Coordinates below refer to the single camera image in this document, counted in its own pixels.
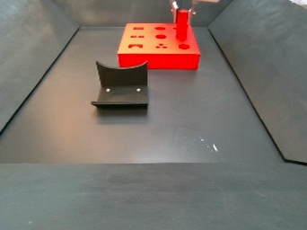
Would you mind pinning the red block with shaped holes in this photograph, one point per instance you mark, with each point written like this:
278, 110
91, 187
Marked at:
151, 42

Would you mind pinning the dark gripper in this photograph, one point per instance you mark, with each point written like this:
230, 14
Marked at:
187, 4

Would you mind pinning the red star-shaped peg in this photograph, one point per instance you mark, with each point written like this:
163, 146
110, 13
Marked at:
182, 24

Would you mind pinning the black curved holder stand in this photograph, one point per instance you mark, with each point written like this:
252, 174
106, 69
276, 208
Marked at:
123, 86

